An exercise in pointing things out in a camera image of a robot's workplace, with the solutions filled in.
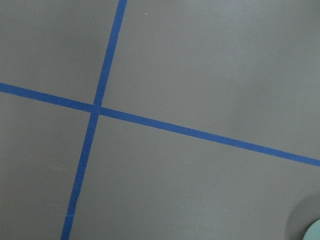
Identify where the light green bowl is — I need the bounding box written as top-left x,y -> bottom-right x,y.
302,219 -> 320,240

